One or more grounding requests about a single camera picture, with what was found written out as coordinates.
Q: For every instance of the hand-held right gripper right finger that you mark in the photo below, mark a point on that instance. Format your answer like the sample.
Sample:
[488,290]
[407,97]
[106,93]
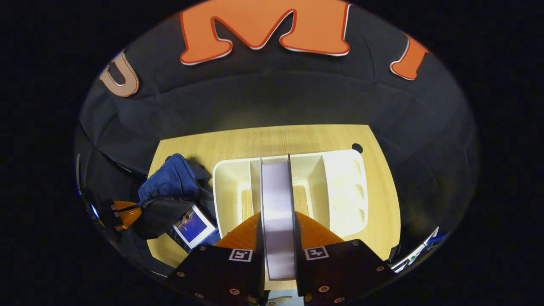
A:
[340,272]

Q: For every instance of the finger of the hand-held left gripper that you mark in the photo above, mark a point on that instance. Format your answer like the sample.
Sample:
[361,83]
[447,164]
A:
[127,214]

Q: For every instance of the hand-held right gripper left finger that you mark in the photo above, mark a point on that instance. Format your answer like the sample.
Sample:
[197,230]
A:
[216,272]

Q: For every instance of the blue cover book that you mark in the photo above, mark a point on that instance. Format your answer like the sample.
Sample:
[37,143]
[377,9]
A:
[193,225]

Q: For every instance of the blue schoolbag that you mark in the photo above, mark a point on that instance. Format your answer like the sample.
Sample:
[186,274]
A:
[170,178]

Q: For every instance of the white bookshelf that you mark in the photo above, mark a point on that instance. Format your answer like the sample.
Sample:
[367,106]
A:
[340,187]

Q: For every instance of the grey cover book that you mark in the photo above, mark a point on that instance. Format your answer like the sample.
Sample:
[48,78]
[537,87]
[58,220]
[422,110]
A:
[278,212]

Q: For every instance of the white blue panel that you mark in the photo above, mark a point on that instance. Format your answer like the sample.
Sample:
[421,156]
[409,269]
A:
[418,250]

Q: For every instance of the black backdrop cloth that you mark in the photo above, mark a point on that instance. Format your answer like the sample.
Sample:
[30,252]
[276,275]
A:
[272,97]

